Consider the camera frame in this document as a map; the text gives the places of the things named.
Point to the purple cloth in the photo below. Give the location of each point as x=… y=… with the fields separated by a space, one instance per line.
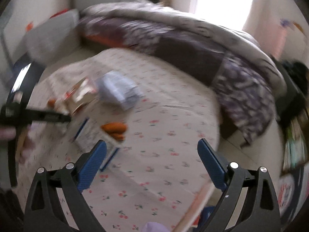
x=155 y=227

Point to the pink white foam board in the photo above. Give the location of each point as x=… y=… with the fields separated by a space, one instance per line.
x=270 y=41

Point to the orange white bottle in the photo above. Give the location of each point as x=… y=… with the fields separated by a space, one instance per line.
x=29 y=27

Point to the purple toy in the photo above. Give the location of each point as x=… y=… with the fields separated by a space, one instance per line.
x=285 y=23

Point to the wooden bookshelf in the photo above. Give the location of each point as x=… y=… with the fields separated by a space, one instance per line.
x=297 y=164

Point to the window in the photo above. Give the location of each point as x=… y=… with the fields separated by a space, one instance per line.
x=224 y=0

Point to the person's left hand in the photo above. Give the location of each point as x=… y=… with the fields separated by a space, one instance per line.
x=7 y=134

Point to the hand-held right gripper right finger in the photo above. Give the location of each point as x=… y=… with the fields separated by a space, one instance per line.
x=212 y=165

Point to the red cloth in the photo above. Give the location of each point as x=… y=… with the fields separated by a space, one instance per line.
x=60 y=12

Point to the torn red white paper cup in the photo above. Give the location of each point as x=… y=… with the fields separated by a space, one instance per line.
x=79 y=94

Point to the black clothing pile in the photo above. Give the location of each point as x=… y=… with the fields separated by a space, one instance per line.
x=295 y=73

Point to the orange toy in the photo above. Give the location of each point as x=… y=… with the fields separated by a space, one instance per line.
x=297 y=26

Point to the light blue paper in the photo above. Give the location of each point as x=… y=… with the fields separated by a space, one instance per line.
x=115 y=87

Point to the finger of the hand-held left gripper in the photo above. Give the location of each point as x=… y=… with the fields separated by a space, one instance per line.
x=48 y=115

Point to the purple patterned blanket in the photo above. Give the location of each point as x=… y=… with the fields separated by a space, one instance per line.
x=183 y=50

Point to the orange peel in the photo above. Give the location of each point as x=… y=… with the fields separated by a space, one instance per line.
x=113 y=128

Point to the white blue box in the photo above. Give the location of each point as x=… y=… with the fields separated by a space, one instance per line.
x=89 y=136

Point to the cherry print tablecloth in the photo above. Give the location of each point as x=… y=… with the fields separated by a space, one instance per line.
x=157 y=162

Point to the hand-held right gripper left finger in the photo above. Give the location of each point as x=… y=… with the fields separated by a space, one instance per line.
x=93 y=167

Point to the row of books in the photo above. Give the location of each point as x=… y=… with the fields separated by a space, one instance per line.
x=293 y=145

